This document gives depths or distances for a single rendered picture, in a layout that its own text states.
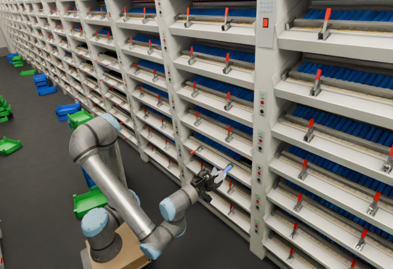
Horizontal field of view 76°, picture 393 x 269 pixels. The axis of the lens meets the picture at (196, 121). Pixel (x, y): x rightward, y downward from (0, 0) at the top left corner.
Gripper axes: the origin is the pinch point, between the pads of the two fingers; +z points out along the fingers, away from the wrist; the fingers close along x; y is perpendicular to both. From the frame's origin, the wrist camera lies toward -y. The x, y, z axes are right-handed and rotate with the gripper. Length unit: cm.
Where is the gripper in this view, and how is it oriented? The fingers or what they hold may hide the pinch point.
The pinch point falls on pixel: (223, 174)
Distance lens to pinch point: 134.8
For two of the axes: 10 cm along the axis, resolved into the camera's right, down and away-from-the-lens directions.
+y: -0.9, -8.7, -4.8
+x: -6.5, -3.1, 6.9
